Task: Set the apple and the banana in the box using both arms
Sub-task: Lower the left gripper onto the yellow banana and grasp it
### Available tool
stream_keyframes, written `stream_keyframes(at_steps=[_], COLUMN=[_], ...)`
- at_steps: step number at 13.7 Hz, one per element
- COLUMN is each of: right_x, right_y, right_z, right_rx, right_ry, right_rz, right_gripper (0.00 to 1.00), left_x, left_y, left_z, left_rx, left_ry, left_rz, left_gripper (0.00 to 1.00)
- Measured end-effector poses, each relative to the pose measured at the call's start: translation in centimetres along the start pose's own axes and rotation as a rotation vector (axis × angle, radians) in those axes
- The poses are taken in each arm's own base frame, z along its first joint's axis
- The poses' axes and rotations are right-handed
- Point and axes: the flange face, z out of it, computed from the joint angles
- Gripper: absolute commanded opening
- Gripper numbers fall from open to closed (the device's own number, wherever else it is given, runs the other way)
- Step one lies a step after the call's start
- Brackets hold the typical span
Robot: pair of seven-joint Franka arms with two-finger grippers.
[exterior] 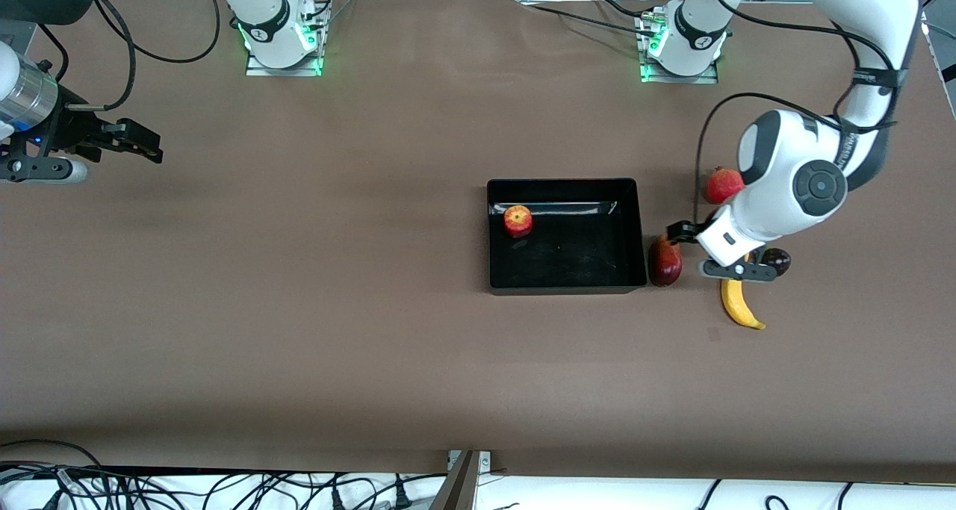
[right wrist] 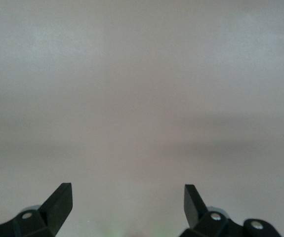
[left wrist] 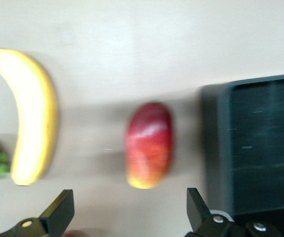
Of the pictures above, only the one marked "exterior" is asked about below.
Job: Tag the black plastic box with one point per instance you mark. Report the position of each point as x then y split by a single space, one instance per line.
575 263

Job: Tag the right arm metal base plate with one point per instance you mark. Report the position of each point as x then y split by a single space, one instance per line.
284 72

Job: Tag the small metal bracket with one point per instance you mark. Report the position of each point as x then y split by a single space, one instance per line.
485 461

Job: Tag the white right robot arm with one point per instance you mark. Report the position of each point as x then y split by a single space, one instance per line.
272 39

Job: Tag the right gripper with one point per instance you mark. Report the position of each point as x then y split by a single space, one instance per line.
75 132

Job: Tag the red yellow apple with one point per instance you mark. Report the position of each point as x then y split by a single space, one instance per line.
517 220

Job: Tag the dark purple eggplant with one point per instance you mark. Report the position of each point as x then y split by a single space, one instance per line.
780 260

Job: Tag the red pomegranate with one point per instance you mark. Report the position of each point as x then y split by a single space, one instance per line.
721 187

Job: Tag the red yellow mango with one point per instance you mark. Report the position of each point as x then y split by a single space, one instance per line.
665 267

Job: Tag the yellow banana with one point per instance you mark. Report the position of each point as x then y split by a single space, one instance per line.
738 305

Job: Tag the brown paper table cover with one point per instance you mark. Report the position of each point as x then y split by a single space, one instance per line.
478 383

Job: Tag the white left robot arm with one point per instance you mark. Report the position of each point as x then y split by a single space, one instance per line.
821 185

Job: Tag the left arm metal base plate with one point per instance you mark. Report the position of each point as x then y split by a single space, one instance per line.
672 80

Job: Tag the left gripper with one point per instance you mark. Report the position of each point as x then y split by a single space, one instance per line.
683 231

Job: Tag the dark camera mount post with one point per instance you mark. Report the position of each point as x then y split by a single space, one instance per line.
457 491

